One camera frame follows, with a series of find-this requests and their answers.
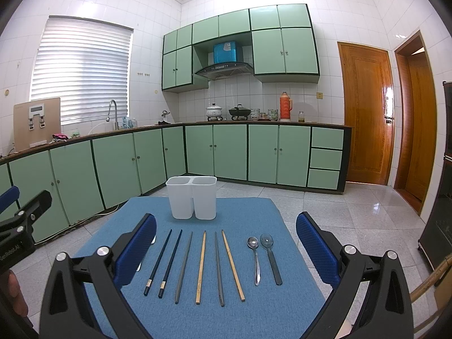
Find dark grey chopstick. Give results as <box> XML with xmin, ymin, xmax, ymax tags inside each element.
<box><xmin>175</xmin><ymin>232</ymin><xmax>193</xmax><ymax>305</ymax></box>
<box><xmin>214</xmin><ymin>231</ymin><xmax>225</xmax><ymax>307</ymax></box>

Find light wooden chopstick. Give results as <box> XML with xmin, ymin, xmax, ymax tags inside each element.
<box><xmin>221</xmin><ymin>230</ymin><xmax>246</xmax><ymax>302</ymax></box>
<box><xmin>195</xmin><ymin>230</ymin><xmax>207</xmax><ymax>305</ymax></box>

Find dark translucent plastic spoon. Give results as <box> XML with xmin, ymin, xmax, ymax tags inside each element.
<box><xmin>260</xmin><ymin>233</ymin><xmax>283</xmax><ymax>285</ymax></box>

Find silver metal spoon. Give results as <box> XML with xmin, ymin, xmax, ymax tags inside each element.
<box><xmin>247</xmin><ymin>236</ymin><xmax>261</xmax><ymax>286</ymax></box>

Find pale gold plastic fork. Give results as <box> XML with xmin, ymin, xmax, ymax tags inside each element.
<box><xmin>136</xmin><ymin>236</ymin><xmax>156</xmax><ymax>272</ymax></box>

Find chrome kitchen faucet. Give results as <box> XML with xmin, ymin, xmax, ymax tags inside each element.
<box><xmin>106</xmin><ymin>99</ymin><xmax>120</xmax><ymax>131</ymax></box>

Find left human hand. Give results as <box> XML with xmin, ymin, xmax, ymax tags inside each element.
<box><xmin>7</xmin><ymin>270</ymin><xmax>28</xmax><ymax>318</ymax></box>

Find green lower cabinets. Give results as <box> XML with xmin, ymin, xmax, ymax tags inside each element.
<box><xmin>1</xmin><ymin>123</ymin><xmax>352</xmax><ymax>241</ymax></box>

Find green cabinets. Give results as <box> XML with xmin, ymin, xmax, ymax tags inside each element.
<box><xmin>162</xmin><ymin>4</ymin><xmax>320</xmax><ymax>93</ymax></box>
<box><xmin>1</xmin><ymin>123</ymin><xmax>352</xmax><ymax>241</ymax></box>

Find pink cloth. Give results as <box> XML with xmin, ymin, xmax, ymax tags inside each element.
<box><xmin>52</xmin><ymin>133</ymin><xmax>69</xmax><ymax>142</ymax></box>

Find brown cardboard box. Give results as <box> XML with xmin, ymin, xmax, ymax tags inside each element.
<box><xmin>13</xmin><ymin>97</ymin><xmax>61</xmax><ymax>151</ymax></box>

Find blue table mat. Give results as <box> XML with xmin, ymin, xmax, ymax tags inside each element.
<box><xmin>78</xmin><ymin>197</ymin><xmax>325</xmax><ymax>338</ymax></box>

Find white two-compartment utensil holder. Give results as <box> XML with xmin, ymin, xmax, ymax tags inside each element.
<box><xmin>166</xmin><ymin>176</ymin><xmax>217</xmax><ymax>220</ymax></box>

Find white window blinds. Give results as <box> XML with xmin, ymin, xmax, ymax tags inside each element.
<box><xmin>30</xmin><ymin>16</ymin><xmax>133</xmax><ymax>125</ymax></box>

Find silver kettle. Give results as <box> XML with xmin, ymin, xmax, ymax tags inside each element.
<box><xmin>158</xmin><ymin>110</ymin><xmax>170</xmax><ymax>125</ymax></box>

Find small glass jar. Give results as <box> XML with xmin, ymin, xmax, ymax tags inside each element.
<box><xmin>298</xmin><ymin>111</ymin><xmax>305</xmax><ymax>123</ymax></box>

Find open wooden doorway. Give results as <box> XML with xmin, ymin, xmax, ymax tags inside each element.
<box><xmin>395</xmin><ymin>31</ymin><xmax>438</xmax><ymax>213</ymax></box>

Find closed wooden door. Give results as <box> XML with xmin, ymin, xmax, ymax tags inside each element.
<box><xmin>338</xmin><ymin>42</ymin><xmax>394</xmax><ymax>184</ymax></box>

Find patterned mug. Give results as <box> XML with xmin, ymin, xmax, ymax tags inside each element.
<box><xmin>267</xmin><ymin>109</ymin><xmax>279</xmax><ymax>121</ymax></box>

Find orange thermos flask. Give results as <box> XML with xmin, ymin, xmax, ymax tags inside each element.
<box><xmin>280</xmin><ymin>92</ymin><xmax>293</xmax><ymax>122</ymax></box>

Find white cooking pot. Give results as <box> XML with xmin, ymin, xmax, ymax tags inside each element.
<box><xmin>206</xmin><ymin>103</ymin><xmax>223</xmax><ymax>122</ymax></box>

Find glass jar on counter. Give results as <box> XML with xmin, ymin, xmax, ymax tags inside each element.
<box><xmin>250</xmin><ymin>108</ymin><xmax>260</xmax><ymax>120</ymax></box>

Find black wok with lid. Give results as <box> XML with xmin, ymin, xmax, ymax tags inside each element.
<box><xmin>228</xmin><ymin>104</ymin><xmax>251</xmax><ymax>121</ymax></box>

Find black range hood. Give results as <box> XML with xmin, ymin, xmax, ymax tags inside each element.
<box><xmin>195</xmin><ymin>62</ymin><xmax>254</xmax><ymax>81</ymax></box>

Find blue box above hood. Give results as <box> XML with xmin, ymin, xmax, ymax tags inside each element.
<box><xmin>213</xmin><ymin>41</ymin><xmax>243</xmax><ymax>64</ymax></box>

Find green upper cabinets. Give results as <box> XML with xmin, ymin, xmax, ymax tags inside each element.
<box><xmin>162</xmin><ymin>4</ymin><xmax>320</xmax><ymax>93</ymax></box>

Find bamboo chair frame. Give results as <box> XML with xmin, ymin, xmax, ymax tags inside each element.
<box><xmin>409</xmin><ymin>253</ymin><xmax>452</xmax><ymax>336</ymax></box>

